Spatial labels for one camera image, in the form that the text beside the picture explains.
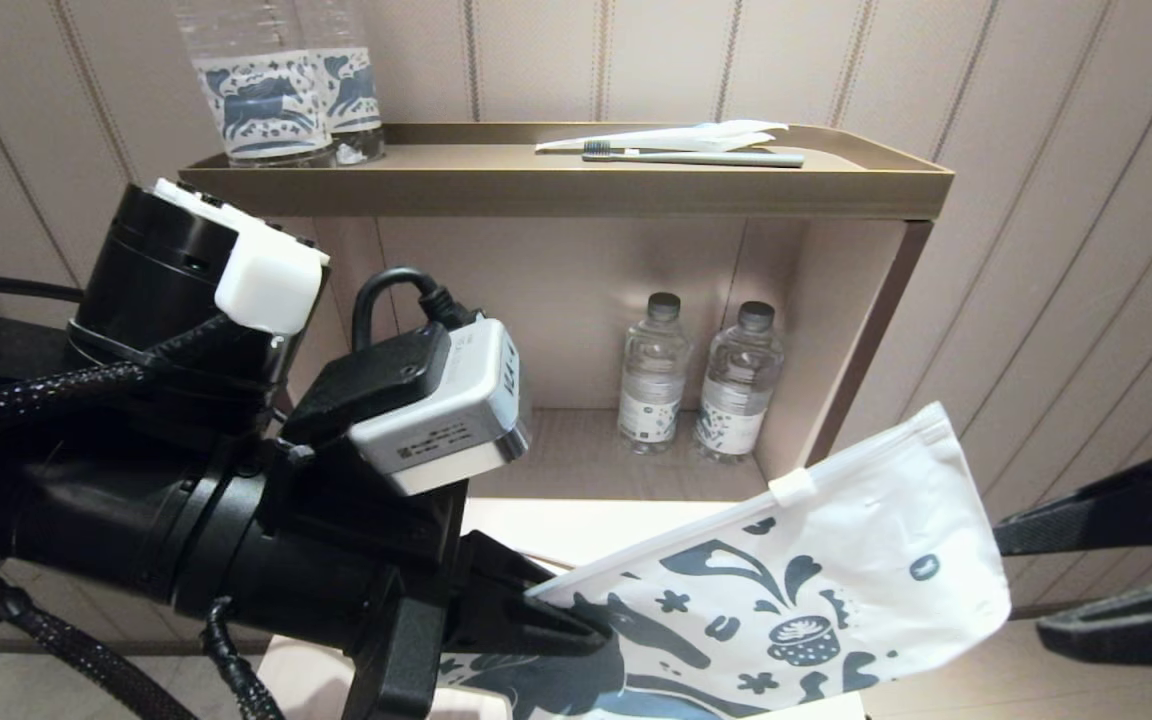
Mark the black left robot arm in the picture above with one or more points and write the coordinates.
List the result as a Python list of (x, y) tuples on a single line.
[(86, 500)]

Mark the white blue patterned pouch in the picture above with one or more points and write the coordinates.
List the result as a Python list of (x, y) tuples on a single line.
[(836, 560)]

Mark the grey-green toothbrush dark bristles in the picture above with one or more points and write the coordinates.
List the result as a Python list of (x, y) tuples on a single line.
[(716, 158)]

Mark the brown open shelf unit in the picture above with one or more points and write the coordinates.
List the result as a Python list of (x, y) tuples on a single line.
[(556, 190)]

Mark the small grey-cap water bottle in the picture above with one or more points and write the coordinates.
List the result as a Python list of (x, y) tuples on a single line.
[(653, 400), (736, 410)]

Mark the large deer-label water bottle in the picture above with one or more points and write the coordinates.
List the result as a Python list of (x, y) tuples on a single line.
[(356, 90), (256, 100)]

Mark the white paper wrapper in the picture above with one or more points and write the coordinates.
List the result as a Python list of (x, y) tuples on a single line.
[(696, 135)]

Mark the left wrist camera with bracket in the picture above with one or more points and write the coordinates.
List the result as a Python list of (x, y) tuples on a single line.
[(436, 420)]

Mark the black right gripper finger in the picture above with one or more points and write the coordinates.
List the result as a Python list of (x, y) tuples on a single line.
[(1136, 625), (1116, 510)]

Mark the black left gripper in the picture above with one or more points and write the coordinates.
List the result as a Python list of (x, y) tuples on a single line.
[(401, 640)]

